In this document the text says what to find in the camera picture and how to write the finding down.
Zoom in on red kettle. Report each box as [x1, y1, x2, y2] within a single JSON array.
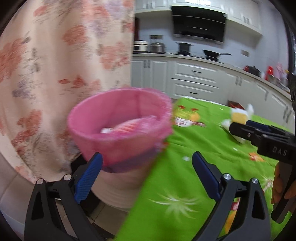
[[265, 66, 274, 82]]

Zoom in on black red casserole pot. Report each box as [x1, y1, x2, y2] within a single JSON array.
[[244, 66, 261, 77]]

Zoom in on yellow rectangular sponge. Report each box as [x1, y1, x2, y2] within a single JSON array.
[[231, 112, 248, 125]]

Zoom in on white plastic tissue pack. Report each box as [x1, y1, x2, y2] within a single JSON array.
[[231, 134, 245, 144]]

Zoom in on silver pressure cooker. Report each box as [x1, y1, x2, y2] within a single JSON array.
[[149, 42, 166, 54]]

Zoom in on pink lined trash bin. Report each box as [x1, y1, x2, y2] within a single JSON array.
[[67, 88, 173, 173]]

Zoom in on operator right hand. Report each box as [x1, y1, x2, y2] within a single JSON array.
[[271, 162, 296, 204]]

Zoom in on green cartoon tablecloth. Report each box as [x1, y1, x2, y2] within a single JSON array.
[[114, 97, 295, 241]]

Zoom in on white kitchen cabinets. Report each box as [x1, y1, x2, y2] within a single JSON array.
[[135, 0, 262, 36], [132, 53, 295, 132]]

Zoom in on floral pink curtain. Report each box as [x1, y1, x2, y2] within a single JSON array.
[[1, 0, 134, 182]]

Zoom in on red floor waste basket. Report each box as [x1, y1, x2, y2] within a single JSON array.
[[227, 100, 245, 109]]

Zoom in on pink thermos bottle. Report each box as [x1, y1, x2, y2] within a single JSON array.
[[274, 63, 285, 79]]

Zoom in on black frying pan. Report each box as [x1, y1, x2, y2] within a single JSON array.
[[203, 50, 231, 62]]

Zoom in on white upper kitchen cabinets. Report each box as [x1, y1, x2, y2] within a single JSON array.
[[135, 0, 262, 36]]

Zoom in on white lower kitchen cabinets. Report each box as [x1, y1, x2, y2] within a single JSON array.
[[132, 53, 295, 132]]

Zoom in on pink foam fruit net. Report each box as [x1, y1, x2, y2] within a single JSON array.
[[112, 115, 157, 134]]

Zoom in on black range hood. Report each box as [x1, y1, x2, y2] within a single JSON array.
[[171, 5, 227, 44]]

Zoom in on white stool under bin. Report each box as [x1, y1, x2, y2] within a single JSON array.
[[91, 160, 155, 210]]

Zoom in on white rice cooker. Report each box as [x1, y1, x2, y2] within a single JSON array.
[[133, 40, 149, 53]]

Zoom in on black stock pot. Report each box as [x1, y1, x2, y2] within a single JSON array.
[[178, 42, 192, 56]]

